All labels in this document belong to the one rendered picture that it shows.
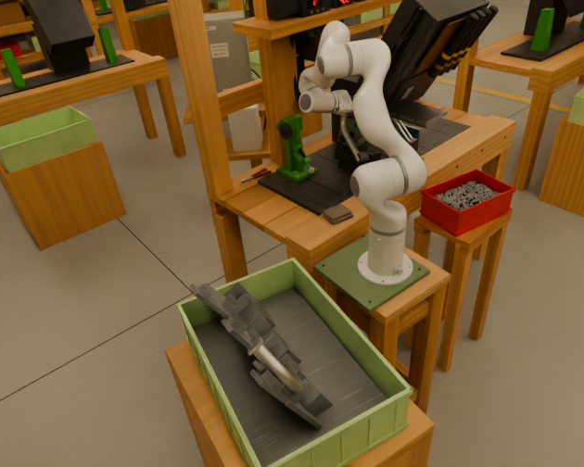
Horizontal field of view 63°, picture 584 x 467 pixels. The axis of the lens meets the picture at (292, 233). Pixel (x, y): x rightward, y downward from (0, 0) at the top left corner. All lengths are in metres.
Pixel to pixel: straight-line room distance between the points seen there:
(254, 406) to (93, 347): 1.68
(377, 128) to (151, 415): 1.72
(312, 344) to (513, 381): 1.33
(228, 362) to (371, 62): 1.00
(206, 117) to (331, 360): 1.10
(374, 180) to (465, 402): 1.36
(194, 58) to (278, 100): 0.47
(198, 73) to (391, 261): 1.01
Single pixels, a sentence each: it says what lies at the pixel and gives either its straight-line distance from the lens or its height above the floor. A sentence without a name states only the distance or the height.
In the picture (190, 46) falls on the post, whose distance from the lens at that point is 1.91.
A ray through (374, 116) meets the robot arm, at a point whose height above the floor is 1.40.
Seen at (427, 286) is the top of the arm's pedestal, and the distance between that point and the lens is 1.67.
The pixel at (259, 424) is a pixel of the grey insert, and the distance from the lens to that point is 1.33.
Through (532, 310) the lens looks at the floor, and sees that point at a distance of 2.95.
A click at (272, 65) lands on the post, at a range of 2.16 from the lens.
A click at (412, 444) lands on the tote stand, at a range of 1.40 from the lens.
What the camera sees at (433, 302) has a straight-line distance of 1.76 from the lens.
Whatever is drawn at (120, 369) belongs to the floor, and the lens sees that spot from 2.74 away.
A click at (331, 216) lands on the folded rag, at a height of 0.93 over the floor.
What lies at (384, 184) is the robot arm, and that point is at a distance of 1.41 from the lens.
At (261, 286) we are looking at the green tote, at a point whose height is 0.90.
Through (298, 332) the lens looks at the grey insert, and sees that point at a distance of 1.51.
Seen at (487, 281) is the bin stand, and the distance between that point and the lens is 2.42.
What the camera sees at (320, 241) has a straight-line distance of 1.77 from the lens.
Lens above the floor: 1.97
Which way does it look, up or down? 36 degrees down
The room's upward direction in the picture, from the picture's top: 5 degrees counter-clockwise
